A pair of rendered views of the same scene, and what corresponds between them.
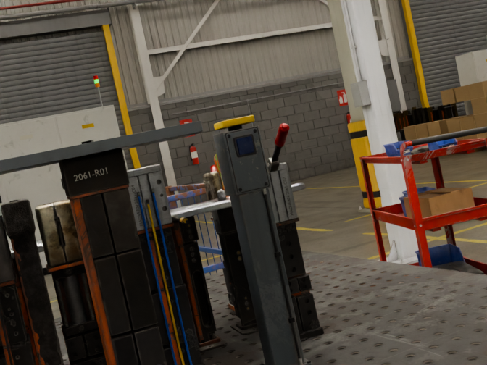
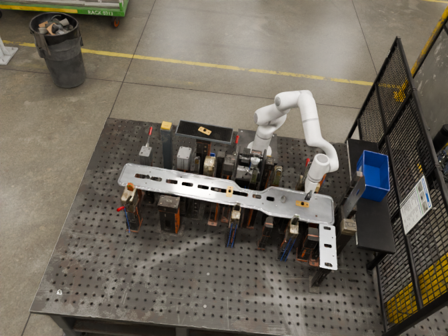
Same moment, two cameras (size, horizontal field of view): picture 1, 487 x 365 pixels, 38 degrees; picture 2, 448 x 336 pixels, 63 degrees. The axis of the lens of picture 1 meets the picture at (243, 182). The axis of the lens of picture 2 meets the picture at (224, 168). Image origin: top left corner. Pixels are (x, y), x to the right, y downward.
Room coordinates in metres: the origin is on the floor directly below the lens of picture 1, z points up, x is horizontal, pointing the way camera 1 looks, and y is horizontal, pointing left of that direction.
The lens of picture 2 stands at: (2.75, 0.97, 2.87)
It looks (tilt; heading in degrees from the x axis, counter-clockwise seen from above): 50 degrees down; 200
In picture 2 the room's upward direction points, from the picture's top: 8 degrees clockwise
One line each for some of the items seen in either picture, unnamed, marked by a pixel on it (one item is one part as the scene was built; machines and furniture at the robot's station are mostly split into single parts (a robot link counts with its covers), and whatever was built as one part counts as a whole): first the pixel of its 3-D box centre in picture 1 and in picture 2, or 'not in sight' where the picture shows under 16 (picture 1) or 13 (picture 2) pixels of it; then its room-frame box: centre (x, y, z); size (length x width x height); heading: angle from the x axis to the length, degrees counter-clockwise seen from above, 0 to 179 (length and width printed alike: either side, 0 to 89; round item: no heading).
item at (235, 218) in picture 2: not in sight; (233, 227); (1.59, 0.67, 0.87); 0.12 x 0.09 x 0.35; 17
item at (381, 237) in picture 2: not in sight; (368, 189); (0.98, 1.36, 1.01); 0.90 x 0.22 x 0.03; 17
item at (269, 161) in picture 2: not in sight; (265, 180); (1.17, 0.71, 0.91); 0.07 x 0.05 x 0.42; 17
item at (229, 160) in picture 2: (5, 322); (227, 177); (1.26, 0.47, 0.89); 0.13 x 0.11 x 0.38; 17
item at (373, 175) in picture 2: not in sight; (372, 175); (0.93, 1.35, 1.09); 0.30 x 0.17 x 0.13; 11
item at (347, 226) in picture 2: not in sight; (340, 239); (1.34, 1.31, 0.88); 0.08 x 0.08 x 0.36; 17
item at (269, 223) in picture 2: not in sight; (265, 235); (1.52, 0.87, 0.84); 0.11 x 0.08 x 0.29; 17
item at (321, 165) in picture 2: not in sight; (319, 166); (1.30, 1.01, 1.37); 0.09 x 0.08 x 0.13; 131
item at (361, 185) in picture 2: not in sight; (353, 197); (1.23, 1.26, 1.17); 0.12 x 0.01 x 0.34; 17
